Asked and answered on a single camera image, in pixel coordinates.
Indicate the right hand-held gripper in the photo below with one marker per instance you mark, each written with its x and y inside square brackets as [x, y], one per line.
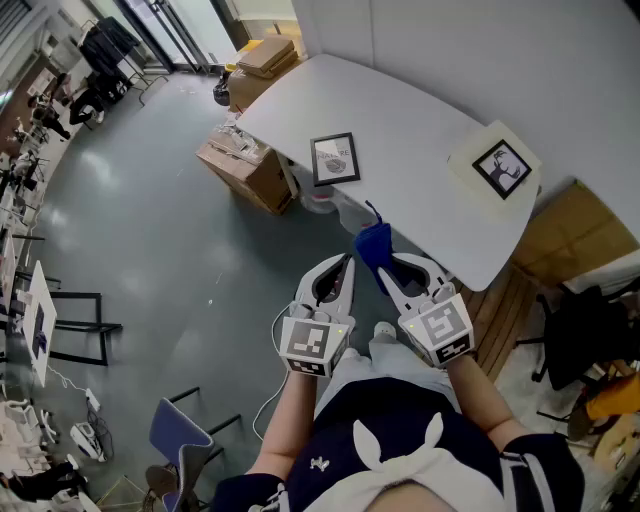
[440, 325]

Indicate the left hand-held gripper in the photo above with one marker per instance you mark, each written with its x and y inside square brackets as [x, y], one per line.
[310, 340]

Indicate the blue cloth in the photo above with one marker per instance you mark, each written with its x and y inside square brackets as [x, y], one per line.
[375, 245]

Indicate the black picture frame nature print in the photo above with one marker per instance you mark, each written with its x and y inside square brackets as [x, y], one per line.
[334, 160]

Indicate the person's right forearm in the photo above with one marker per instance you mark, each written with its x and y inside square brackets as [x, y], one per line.
[480, 395]

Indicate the person's left forearm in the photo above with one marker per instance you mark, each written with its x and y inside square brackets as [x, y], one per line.
[290, 420]

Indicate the person's white shoe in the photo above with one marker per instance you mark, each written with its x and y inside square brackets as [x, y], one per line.
[350, 352]
[385, 329]

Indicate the person's light jeans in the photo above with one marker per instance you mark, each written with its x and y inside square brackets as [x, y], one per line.
[400, 360]

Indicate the clear plastic bag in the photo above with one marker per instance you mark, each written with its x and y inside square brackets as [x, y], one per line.
[350, 215]

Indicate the wooden pallet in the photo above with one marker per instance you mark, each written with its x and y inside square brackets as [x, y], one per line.
[500, 320]

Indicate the person's navy shirt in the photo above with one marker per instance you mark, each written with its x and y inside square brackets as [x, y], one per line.
[380, 405]

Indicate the open brown cardboard box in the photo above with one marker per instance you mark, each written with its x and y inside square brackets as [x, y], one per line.
[250, 175]

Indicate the cream flat box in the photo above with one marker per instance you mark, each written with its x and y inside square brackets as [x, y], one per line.
[467, 147]

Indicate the wide brown cardboard box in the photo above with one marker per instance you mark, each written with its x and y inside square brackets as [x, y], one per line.
[570, 235]

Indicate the white table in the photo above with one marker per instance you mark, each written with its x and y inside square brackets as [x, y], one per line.
[390, 110]

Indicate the pile of plastic packets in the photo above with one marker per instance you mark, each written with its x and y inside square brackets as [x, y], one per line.
[235, 140]

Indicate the black office chair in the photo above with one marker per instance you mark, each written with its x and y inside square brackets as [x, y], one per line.
[585, 330]

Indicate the white foam board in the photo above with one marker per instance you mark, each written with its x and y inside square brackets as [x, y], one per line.
[605, 272]

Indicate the blue chair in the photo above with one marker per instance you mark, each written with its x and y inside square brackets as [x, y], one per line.
[175, 430]

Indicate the large cardboard box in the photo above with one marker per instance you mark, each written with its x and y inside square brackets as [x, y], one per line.
[247, 90]

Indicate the black trash bag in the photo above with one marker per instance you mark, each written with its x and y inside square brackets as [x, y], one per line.
[221, 92]

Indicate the flat cardboard box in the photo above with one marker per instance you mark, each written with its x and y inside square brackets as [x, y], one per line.
[265, 52]
[285, 67]

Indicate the orange bag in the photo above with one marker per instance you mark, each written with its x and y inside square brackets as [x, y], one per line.
[615, 395]

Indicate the brown round stool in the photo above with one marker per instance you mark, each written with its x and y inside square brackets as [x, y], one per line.
[160, 482]

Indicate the yellow container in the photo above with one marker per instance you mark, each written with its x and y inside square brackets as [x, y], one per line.
[247, 47]

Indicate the white power strip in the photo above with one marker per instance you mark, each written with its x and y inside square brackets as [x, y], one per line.
[92, 399]

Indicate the black legged work table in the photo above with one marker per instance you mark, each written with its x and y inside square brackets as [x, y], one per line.
[42, 300]

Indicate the dark blue fabric piece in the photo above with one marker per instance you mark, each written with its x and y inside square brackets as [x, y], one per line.
[40, 332]

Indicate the clothes rack with dark jackets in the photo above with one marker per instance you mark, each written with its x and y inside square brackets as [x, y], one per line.
[107, 45]

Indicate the black-framed deer antler picture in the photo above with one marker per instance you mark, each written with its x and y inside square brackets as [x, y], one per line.
[501, 170]

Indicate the glass door with dark frame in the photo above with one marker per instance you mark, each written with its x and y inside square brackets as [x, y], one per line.
[175, 30]

